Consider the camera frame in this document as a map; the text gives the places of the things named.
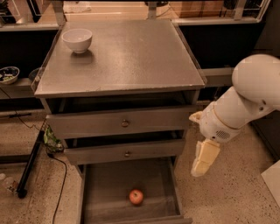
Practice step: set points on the middle grey drawer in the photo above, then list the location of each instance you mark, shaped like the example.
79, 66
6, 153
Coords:
124, 152

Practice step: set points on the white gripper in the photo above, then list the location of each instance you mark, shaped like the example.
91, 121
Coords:
213, 125

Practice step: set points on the white board on floor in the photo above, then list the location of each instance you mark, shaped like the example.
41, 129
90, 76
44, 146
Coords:
271, 177

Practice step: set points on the green snack bag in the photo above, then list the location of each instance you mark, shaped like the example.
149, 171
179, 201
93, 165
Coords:
52, 143

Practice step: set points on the top grey drawer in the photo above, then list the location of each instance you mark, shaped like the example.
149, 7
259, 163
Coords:
119, 122

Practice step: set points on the white ceramic bowl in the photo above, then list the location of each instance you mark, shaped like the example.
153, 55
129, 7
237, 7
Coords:
77, 40

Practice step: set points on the patterned bowl on shelf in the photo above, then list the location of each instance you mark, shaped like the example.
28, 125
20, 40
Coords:
9, 75

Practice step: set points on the red apple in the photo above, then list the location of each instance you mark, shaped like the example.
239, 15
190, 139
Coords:
136, 197

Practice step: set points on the black metal leg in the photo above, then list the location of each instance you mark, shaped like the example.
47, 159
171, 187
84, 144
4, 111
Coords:
21, 191

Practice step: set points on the bottom open grey drawer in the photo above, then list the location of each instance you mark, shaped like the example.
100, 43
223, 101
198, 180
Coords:
106, 188

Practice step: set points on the grey side shelf left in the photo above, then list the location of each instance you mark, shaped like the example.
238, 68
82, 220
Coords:
20, 89

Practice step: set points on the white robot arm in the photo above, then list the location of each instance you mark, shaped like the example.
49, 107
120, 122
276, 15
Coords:
255, 93

